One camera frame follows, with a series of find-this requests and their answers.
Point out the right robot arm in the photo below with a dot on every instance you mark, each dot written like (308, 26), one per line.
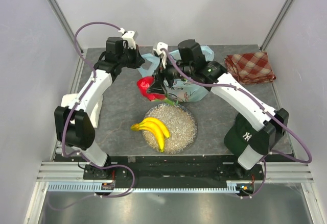
(269, 124)

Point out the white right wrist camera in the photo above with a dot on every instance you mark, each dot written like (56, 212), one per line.
(160, 49)

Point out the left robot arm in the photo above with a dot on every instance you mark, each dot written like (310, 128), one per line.
(73, 126)

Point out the yellow fake banana bunch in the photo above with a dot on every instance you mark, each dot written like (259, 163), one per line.
(156, 127)

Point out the speckled round plate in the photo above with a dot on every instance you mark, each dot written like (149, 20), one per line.
(180, 123)

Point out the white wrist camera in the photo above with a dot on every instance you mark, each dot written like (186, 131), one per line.
(130, 37)
(160, 49)

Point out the light blue plastic bag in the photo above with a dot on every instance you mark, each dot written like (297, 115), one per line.
(189, 91)

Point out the light blue cable duct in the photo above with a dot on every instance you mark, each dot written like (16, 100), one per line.
(115, 188)

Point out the white folded towel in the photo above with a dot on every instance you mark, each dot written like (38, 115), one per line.
(94, 118)

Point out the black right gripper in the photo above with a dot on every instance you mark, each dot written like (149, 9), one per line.
(159, 86)

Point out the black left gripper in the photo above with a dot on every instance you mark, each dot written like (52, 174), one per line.
(138, 60)

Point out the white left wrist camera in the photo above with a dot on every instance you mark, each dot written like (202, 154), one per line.
(130, 37)

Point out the red fake dragon fruit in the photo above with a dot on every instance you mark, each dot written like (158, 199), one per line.
(144, 84)

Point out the red checkered cloth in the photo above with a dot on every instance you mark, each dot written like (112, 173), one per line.
(250, 68)

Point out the dark green baseball cap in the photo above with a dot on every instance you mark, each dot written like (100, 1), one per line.
(238, 136)

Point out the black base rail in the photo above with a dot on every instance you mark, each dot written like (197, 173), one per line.
(174, 171)

